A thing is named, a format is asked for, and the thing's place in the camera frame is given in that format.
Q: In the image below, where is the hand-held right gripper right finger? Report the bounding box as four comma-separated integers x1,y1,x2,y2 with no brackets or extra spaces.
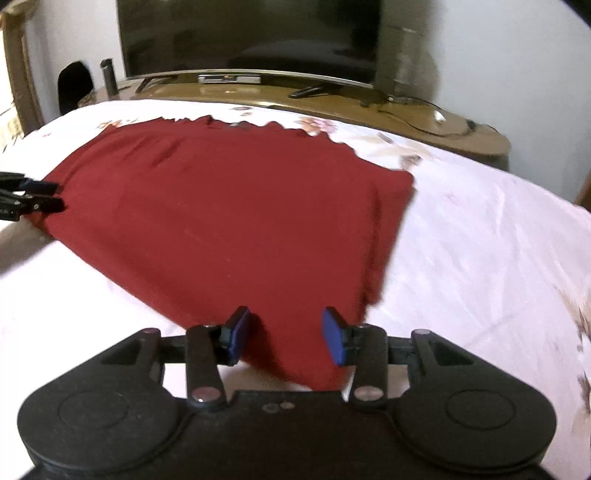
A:
322,307,472,411

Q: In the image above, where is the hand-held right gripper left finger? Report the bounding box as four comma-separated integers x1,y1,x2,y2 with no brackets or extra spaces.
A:
99,305,252,411

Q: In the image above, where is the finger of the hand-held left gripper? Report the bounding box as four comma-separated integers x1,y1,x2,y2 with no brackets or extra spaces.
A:
0,172,61,195
0,191,65,222

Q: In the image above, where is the red embellished sweater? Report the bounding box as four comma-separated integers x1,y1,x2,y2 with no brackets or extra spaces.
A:
30,115,416,393

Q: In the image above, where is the black rounded chair back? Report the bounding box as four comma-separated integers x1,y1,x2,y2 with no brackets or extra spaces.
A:
58,60,95,116

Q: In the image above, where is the black flask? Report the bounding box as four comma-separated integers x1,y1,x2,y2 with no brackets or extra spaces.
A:
100,58,119,100

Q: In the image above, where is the white floral bed sheet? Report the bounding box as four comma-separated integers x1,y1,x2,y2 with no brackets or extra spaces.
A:
0,98,591,480

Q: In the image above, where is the silver set-top box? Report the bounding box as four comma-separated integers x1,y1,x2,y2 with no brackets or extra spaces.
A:
198,73,262,85

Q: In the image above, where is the wooden television cabinet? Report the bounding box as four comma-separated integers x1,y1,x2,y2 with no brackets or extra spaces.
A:
78,71,512,172

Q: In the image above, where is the black curved television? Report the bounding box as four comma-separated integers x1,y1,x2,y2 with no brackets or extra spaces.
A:
115,0,385,99

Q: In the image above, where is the clear glass cylinder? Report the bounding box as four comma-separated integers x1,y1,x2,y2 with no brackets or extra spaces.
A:
376,25,420,100

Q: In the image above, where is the brown wooden frame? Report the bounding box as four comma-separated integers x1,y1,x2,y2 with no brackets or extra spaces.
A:
0,0,45,136

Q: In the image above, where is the black cable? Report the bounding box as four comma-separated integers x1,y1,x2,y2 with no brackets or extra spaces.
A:
365,95,481,138

